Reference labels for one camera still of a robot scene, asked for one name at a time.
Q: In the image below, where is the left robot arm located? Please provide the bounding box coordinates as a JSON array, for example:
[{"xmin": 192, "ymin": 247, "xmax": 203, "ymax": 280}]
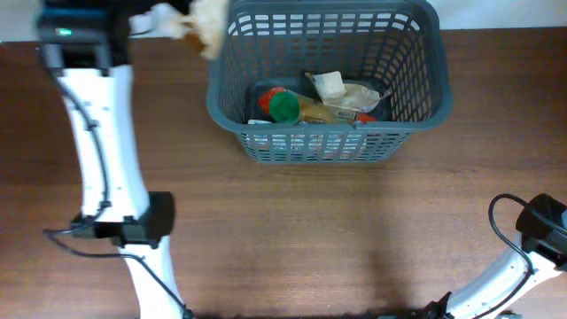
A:
[{"xmin": 35, "ymin": 0, "xmax": 194, "ymax": 318}]

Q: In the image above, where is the beige bread bag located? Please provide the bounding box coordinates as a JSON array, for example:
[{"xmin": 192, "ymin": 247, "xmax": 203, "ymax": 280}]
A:
[{"xmin": 129, "ymin": 0, "xmax": 229, "ymax": 61}]

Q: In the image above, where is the tissue pack multipack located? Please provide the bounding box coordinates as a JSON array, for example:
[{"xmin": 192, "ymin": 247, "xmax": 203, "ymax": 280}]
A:
[{"xmin": 237, "ymin": 120, "xmax": 379, "ymax": 164}]

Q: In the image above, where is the green lidded jar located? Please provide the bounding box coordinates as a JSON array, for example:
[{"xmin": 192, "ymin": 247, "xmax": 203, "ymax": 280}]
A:
[{"xmin": 268, "ymin": 91, "xmax": 300, "ymax": 123}]

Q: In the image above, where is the red spaghetti packet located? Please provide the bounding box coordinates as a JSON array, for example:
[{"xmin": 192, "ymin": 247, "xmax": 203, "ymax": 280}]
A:
[{"xmin": 257, "ymin": 87, "xmax": 377, "ymax": 124}]

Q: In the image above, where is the beige mushroom snack pouch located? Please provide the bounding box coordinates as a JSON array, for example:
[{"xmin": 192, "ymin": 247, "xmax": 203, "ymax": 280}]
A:
[{"xmin": 305, "ymin": 71, "xmax": 392, "ymax": 113}]

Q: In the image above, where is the grey plastic basket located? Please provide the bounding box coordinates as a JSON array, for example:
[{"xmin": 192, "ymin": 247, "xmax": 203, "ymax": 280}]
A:
[{"xmin": 206, "ymin": 0, "xmax": 453, "ymax": 162}]

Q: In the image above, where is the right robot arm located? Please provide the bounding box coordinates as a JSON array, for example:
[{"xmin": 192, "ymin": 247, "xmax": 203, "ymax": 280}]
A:
[{"xmin": 419, "ymin": 193, "xmax": 566, "ymax": 319}]

